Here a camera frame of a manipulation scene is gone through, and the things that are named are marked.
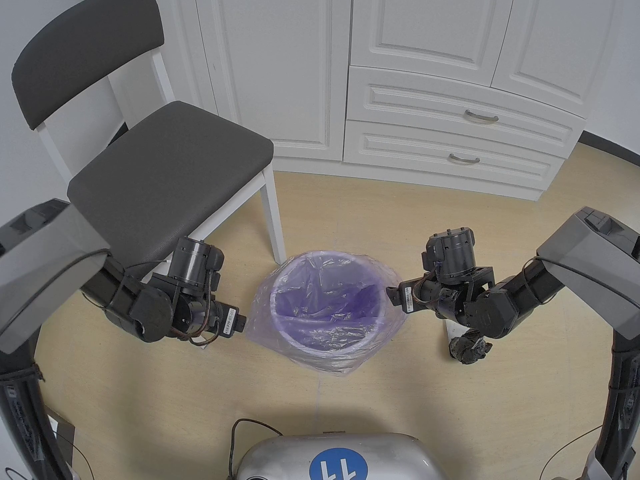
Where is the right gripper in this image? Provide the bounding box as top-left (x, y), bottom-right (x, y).
top-left (398, 278), bottom-right (428, 314)

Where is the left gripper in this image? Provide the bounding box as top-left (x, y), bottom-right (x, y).
top-left (215, 304), bottom-right (242, 340)

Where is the purple plastic bag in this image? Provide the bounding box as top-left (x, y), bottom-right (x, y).
top-left (245, 249), bottom-right (408, 378)

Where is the black plastic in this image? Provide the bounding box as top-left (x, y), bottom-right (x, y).
top-left (448, 330), bottom-right (493, 366)

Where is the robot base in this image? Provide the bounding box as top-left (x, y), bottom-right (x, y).
top-left (239, 433), bottom-right (446, 480)

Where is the white trash bin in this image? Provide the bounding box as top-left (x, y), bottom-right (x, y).
top-left (270, 252), bottom-right (388, 369)

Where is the grey and white chair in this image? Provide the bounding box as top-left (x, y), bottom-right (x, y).
top-left (11, 0), bottom-right (287, 351)

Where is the white wardrobe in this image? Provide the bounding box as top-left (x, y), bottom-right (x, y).
top-left (80, 0), bottom-right (618, 203)

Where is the black cable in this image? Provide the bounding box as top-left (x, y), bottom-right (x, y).
top-left (228, 418), bottom-right (285, 480)

